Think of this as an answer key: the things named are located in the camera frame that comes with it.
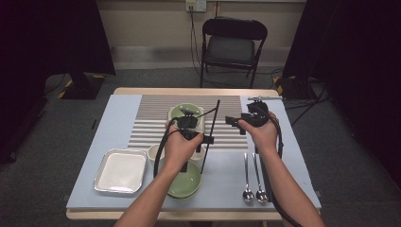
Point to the person's right hand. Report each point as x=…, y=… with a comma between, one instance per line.
x=260, y=137

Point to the black curtain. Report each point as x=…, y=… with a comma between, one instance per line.
x=362, y=63
x=47, y=38

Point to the green bowl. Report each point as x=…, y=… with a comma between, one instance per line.
x=186, y=198
x=176, y=112
x=189, y=183

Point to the wooden table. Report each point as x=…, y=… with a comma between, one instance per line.
x=157, y=91

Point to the single black chopstick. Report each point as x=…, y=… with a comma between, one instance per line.
x=216, y=116

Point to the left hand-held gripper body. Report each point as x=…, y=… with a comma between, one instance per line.
x=187, y=123

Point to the steel spoon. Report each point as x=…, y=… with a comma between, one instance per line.
x=248, y=195
x=209, y=112
x=261, y=196

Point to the row of black chopsticks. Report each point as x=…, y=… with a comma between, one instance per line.
x=263, y=167

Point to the white wall socket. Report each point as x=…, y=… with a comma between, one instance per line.
x=197, y=5

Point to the black folding chair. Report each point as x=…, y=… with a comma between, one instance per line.
x=231, y=50

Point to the person's left hand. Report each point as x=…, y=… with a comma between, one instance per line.
x=179, y=151

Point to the striped woven placemat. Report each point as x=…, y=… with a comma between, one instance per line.
x=151, y=107

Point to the small black stick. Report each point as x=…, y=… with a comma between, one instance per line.
x=94, y=124

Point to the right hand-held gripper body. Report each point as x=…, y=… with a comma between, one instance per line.
x=257, y=113

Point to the black stand base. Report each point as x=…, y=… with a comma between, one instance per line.
x=293, y=90
x=82, y=88

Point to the square white plate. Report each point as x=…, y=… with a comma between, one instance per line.
x=121, y=171
x=203, y=127

